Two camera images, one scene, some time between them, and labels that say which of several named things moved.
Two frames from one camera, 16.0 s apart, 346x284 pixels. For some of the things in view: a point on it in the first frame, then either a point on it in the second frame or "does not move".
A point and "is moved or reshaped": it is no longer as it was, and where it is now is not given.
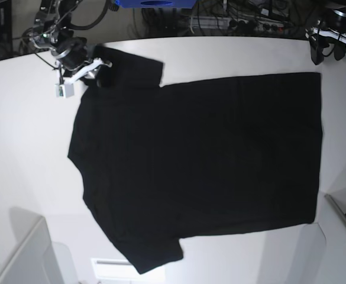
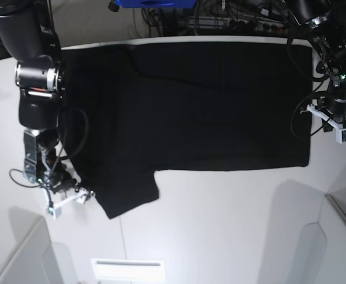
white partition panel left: (35, 260) does not move
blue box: (177, 4) does not move
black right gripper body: (340, 19) → (336, 103)
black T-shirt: (160, 161) is moved or reshaped
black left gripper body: (71, 52) → (59, 178)
